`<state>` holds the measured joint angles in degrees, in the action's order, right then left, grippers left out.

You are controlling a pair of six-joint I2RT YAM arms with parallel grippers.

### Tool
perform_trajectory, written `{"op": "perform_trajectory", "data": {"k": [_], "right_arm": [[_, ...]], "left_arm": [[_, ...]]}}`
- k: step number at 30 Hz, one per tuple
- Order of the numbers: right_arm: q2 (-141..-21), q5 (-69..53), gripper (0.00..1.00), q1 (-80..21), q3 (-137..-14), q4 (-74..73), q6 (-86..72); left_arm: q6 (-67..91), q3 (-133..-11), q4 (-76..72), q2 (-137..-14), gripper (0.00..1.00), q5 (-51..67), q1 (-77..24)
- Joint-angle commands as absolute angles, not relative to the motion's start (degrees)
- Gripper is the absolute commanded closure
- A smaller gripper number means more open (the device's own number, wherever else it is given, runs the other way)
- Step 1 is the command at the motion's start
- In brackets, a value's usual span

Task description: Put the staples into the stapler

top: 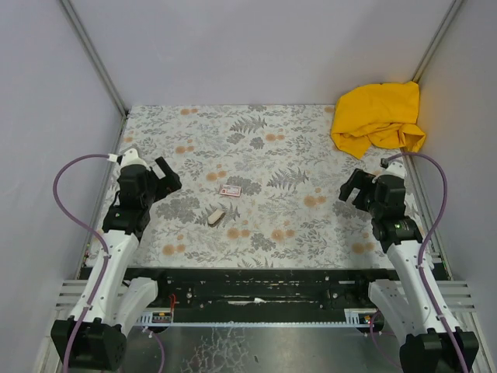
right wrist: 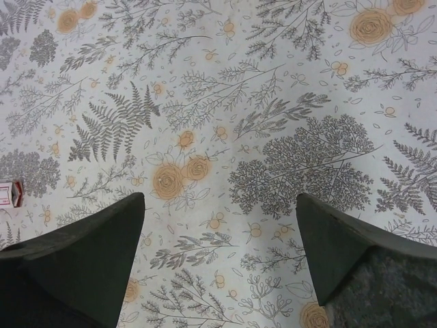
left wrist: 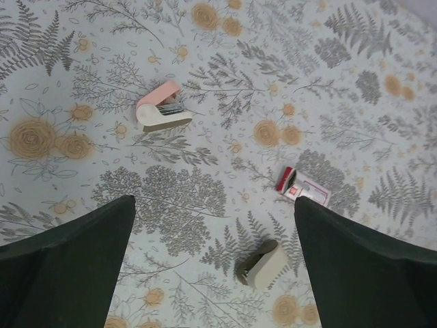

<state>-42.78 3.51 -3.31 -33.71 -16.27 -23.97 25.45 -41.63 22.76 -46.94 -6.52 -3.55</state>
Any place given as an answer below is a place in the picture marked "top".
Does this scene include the red staple box sleeve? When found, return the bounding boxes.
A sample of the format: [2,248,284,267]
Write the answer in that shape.
[219,184,242,197]

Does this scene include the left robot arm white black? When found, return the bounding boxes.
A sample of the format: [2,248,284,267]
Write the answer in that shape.
[50,148,182,371]

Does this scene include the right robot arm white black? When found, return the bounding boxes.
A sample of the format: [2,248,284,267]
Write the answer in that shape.
[339,162,479,372]

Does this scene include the yellow cloth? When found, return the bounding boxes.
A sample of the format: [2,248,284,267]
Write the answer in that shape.
[330,82,426,159]

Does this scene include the floral patterned mat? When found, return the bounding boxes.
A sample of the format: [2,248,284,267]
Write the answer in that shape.
[85,103,436,270]

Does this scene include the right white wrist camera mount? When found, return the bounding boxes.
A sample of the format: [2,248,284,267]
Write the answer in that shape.
[380,159,405,179]

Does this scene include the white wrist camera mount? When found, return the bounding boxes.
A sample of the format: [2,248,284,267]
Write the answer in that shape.
[107,148,147,168]
[380,159,405,179]

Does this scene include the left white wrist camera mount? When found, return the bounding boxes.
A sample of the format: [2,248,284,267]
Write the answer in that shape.
[107,148,147,168]

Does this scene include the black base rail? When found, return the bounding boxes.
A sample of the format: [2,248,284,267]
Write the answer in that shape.
[124,267,398,324]

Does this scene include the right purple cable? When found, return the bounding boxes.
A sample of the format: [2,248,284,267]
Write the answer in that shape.
[368,152,471,373]

